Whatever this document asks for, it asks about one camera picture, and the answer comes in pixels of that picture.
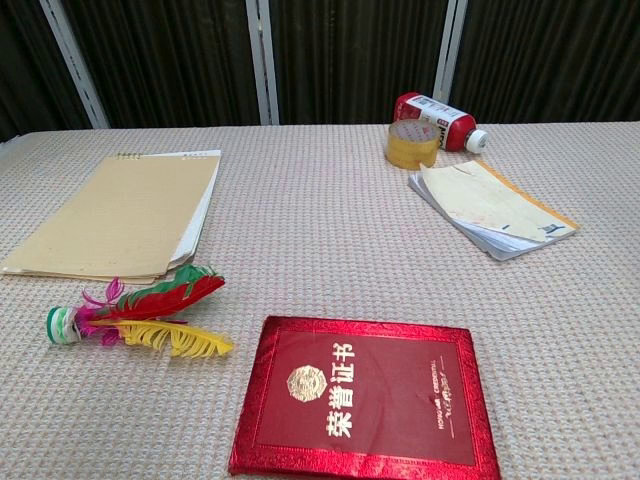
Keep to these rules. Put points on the colourful feather shuttlecock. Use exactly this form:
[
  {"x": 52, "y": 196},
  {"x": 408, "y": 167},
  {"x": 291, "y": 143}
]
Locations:
[{"x": 150, "y": 305}]

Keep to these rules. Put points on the beige woven tablecloth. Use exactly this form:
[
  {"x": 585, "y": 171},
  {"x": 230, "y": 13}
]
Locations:
[{"x": 320, "y": 280}]

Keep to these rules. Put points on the clear yellowish tape roll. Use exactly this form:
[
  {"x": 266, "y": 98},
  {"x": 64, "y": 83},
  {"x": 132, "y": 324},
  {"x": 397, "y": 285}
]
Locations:
[{"x": 412, "y": 145}]

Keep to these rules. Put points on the red honor certificate book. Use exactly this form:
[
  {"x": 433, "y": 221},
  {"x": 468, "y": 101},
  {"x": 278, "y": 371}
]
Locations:
[{"x": 370, "y": 400}]

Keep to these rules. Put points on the red ink bottle white cap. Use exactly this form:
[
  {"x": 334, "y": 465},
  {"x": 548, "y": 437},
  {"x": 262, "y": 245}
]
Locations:
[{"x": 450, "y": 122}]

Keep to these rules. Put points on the worn yellow paperback booklet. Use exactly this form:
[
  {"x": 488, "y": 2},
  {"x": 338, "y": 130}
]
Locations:
[{"x": 495, "y": 210}]

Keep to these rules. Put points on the black corrugated partition panel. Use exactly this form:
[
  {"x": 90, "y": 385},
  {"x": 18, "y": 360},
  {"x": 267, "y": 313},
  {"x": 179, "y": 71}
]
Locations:
[
  {"x": 360, "y": 60},
  {"x": 555, "y": 60},
  {"x": 25, "y": 65},
  {"x": 165, "y": 60}
]

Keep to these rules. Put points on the yellow spiral notepad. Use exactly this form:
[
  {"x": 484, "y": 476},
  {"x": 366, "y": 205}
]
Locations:
[{"x": 115, "y": 220}]

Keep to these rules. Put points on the grey metal partition post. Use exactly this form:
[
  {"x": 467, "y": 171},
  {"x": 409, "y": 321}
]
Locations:
[
  {"x": 447, "y": 50},
  {"x": 262, "y": 60},
  {"x": 75, "y": 60}
]

